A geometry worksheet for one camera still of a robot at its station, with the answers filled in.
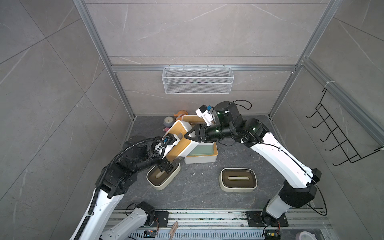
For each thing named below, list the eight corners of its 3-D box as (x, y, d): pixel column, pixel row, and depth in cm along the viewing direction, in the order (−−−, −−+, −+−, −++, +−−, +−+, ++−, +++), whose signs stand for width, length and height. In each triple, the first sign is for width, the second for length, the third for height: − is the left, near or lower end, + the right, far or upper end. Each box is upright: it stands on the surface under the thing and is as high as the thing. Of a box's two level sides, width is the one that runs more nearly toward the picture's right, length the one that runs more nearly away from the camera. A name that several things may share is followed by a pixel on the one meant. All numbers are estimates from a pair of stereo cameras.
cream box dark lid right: (220, 192, 84) (221, 188, 78) (218, 172, 92) (219, 167, 86) (255, 192, 84) (259, 188, 78) (250, 172, 92) (254, 167, 86)
